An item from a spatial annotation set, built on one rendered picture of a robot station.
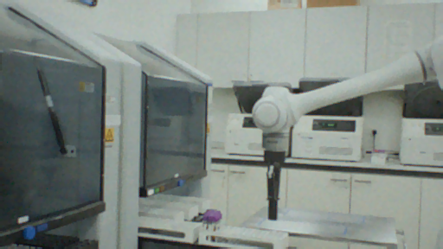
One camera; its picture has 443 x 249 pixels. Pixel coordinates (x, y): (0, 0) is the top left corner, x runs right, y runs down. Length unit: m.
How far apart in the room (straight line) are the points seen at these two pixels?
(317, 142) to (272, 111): 2.55
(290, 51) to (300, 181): 1.15
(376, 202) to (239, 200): 1.12
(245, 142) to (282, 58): 0.83
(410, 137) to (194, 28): 2.16
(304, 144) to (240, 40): 1.17
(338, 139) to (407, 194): 0.66
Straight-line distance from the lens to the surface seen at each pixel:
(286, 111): 1.38
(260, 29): 4.33
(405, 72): 1.55
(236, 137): 4.03
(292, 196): 3.96
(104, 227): 1.53
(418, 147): 3.86
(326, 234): 1.87
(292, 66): 4.22
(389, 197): 3.89
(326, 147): 3.88
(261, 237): 1.61
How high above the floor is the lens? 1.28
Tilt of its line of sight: 2 degrees down
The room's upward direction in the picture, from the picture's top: 2 degrees clockwise
